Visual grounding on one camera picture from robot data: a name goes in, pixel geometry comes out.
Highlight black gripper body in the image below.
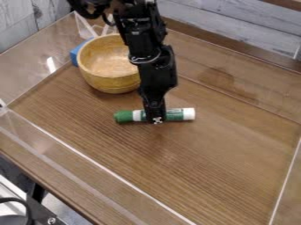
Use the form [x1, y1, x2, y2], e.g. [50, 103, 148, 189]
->
[139, 45, 177, 103]

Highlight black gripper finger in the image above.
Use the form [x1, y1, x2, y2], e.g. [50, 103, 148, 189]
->
[143, 99, 165, 124]

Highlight green Expo marker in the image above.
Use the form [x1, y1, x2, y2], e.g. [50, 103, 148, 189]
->
[113, 108, 195, 124]

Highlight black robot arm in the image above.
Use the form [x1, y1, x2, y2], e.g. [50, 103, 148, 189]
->
[66, 0, 177, 124]

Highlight brown wooden bowl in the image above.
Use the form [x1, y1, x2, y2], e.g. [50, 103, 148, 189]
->
[76, 34, 140, 94]

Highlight blue block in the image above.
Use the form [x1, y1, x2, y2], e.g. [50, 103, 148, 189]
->
[69, 38, 92, 67]

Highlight clear acrylic stand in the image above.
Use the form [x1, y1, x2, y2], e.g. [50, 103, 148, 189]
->
[73, 12, 117, 40]

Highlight black metal bracket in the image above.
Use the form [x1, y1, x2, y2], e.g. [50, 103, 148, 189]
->
[28, 201, 68, 225]

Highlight black cable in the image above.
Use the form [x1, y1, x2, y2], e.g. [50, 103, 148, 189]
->
[0, 197, 42, 225]

